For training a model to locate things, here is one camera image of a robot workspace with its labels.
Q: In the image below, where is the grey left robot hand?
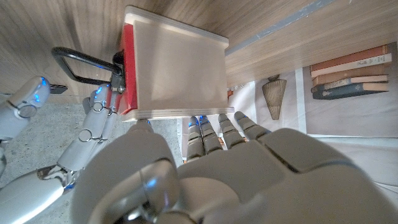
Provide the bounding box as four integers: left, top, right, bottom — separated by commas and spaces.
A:
71, 111, 398, 224

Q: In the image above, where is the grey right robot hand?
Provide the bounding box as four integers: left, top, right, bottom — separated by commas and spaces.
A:
0, 76, 124, 224

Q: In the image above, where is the red drawer with black handle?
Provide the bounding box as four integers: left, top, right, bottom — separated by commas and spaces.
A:
51, 23, 139, 116

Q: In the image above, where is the light wooden box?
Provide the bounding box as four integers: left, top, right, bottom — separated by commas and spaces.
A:
119, 5, 234, 122

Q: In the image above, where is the black wallet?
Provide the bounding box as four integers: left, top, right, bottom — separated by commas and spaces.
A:
49, 83, 68, 95

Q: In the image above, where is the printed bookshelf backdrop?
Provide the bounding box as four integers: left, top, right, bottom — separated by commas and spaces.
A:
177, 42, 398, 194

